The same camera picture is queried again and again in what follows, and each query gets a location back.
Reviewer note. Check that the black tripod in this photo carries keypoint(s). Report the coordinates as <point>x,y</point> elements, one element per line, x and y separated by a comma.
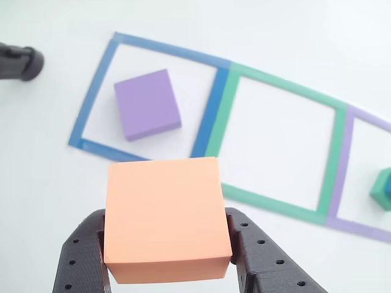
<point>18,62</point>

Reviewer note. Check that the blue square frame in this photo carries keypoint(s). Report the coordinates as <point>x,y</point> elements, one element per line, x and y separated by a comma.
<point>214,100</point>

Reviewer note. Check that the purple square frame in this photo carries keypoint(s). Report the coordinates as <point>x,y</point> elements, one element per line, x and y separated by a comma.
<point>345,158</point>

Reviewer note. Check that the green square frame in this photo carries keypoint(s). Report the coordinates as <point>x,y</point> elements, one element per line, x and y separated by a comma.
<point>333,152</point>

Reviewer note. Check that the green cube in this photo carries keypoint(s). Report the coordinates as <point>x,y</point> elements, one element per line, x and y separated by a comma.
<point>380,190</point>

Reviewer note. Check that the small blue cube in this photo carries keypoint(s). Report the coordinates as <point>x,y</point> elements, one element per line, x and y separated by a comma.
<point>388,186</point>

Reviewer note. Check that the purple cube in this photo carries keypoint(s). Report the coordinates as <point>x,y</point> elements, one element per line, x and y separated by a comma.
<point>146,103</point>

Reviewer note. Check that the orange cube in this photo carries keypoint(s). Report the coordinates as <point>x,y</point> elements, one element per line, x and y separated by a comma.
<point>165,207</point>

